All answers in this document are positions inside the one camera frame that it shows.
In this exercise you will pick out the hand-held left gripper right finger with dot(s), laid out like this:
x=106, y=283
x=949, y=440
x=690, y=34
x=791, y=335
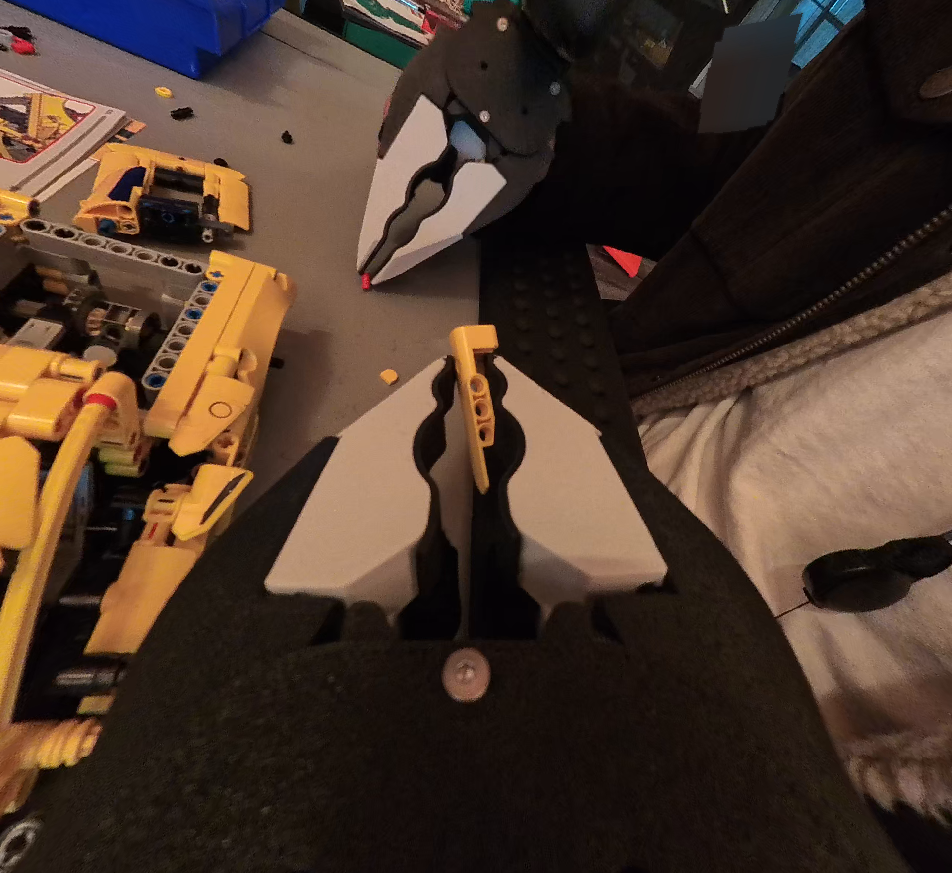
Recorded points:
x=587, y=508

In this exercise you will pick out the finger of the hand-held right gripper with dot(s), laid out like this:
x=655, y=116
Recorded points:
x=461, y=211
x=405, y=152

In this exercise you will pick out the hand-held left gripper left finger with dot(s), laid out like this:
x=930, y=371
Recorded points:
x=349, y=508

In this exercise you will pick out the yellow brick subassembly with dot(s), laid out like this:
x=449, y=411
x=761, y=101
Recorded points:
x=223, y=196

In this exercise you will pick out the yellow brick car model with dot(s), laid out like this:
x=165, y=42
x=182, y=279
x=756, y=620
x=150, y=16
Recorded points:
x=223, y=337

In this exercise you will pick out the person's right forearm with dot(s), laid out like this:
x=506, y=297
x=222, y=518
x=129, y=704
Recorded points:
x=632, y=166

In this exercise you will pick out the green storage bin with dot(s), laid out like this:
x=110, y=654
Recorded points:
x=372, y=36

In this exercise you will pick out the model kit box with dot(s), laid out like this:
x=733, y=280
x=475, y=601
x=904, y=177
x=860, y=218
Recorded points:
x=387, y=3

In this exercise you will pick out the black studded mat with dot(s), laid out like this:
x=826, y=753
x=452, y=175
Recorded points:
x=550, y=337

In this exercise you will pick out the black office chair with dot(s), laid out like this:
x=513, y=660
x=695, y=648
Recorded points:
x=669, y=18

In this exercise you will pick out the orange striped traffic cone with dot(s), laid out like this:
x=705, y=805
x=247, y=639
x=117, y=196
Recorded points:
x=623, y=259

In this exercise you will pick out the scattered small brick pins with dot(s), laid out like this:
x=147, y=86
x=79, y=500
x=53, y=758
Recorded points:
x=182, y=112

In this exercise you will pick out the black round badge reel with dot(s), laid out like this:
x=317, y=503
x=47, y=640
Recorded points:
x=855, y=575

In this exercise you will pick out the open instruction booklet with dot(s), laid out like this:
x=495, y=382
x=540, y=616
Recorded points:
x=67, y=137

